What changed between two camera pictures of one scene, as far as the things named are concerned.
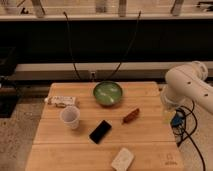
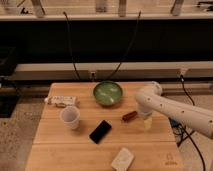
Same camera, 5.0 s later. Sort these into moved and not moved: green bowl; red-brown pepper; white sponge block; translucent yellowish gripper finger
Moved: translucent yellowish gripper finger
Not moved: white sponge block; red-brown pepper; green bowl
